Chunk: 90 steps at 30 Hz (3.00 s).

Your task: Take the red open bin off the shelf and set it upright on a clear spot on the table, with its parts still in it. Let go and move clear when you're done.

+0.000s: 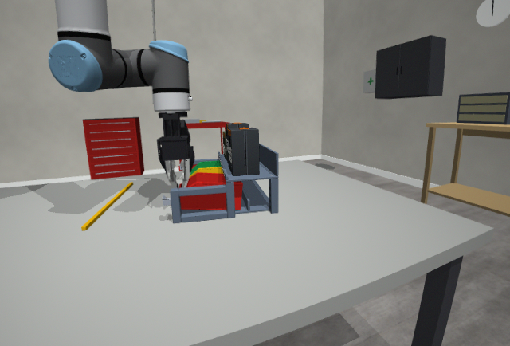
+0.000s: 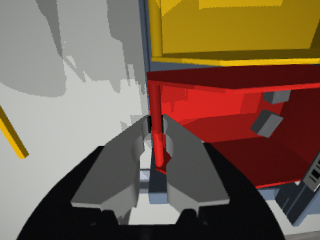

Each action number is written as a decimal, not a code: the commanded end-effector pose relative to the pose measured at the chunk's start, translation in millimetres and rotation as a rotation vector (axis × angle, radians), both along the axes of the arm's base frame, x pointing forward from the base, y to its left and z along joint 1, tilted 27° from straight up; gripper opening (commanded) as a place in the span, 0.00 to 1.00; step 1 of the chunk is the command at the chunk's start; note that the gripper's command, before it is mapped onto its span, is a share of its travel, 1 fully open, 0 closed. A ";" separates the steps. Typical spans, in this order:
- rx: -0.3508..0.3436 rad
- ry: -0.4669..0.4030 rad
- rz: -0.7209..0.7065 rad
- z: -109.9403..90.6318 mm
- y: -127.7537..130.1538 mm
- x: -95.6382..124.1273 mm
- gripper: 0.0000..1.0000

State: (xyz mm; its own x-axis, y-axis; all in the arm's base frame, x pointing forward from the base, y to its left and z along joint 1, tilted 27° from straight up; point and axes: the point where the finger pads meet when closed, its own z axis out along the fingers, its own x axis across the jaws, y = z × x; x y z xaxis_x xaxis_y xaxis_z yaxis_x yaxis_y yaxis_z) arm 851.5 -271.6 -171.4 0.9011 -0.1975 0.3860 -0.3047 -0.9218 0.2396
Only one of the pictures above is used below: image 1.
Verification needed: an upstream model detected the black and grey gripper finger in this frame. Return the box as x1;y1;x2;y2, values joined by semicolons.
160;148;179;188
180;146;194;187

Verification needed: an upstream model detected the green open bin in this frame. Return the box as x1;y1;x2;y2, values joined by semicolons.
191;161;221;175

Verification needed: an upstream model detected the yellow open bin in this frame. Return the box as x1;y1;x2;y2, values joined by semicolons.
190;167;223;177

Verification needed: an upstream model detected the grey metal shelf rack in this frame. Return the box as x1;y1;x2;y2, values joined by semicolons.
162;144;278;223

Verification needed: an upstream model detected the red bin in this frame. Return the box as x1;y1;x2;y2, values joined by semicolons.
180;172;243;210

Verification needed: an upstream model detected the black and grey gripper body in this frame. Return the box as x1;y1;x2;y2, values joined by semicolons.
157;112;190;161

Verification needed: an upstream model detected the yellow bar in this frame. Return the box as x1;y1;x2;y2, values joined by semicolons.
81;182;133;230

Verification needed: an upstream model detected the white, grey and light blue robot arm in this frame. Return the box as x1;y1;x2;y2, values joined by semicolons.
49;0;193;113

